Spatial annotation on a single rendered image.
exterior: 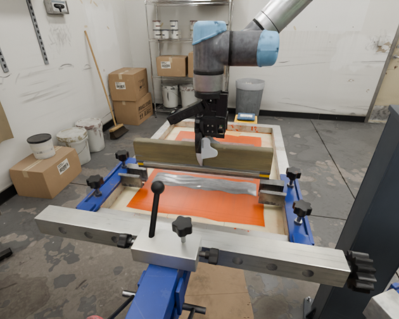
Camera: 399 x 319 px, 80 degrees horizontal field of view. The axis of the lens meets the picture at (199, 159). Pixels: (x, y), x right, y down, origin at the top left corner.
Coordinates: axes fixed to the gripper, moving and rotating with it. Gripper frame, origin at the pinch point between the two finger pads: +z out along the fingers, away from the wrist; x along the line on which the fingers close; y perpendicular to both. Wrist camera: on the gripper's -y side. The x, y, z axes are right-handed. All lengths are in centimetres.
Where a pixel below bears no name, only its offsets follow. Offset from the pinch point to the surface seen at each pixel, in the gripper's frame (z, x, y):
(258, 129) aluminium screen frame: 12, 55, 19
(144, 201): 13.5, -7.0, -16.6
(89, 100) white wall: 56, 225, -200
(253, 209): 13.6, -3.9, 16.8
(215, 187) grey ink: 13.1, 4.5, 4.1
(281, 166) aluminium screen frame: 10.2, 17.4, 26.3
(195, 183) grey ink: 12.9, 4.6, -2.7
